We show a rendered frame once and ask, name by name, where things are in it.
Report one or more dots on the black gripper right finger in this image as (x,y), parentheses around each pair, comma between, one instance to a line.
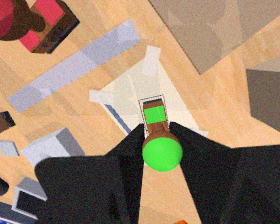
(214,172)

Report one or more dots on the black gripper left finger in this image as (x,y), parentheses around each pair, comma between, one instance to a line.
(120,171)

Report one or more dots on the tan box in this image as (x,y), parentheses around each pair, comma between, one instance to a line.
(264,92)

